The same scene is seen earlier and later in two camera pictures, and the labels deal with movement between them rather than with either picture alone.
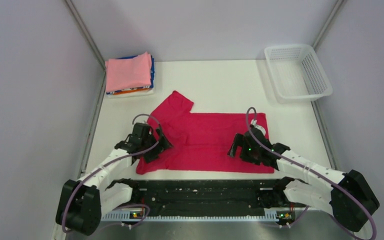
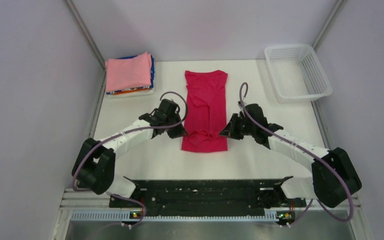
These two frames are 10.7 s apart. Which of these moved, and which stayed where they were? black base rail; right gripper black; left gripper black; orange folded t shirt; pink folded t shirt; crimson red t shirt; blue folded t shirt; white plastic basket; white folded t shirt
Moved: left gripper black; right gripper black; crimson red t shirt
Stayed: orange folded t shirt; white folded t shirt; white plastic basket; pink folded t shirt; black base rail; blue folded t shirt
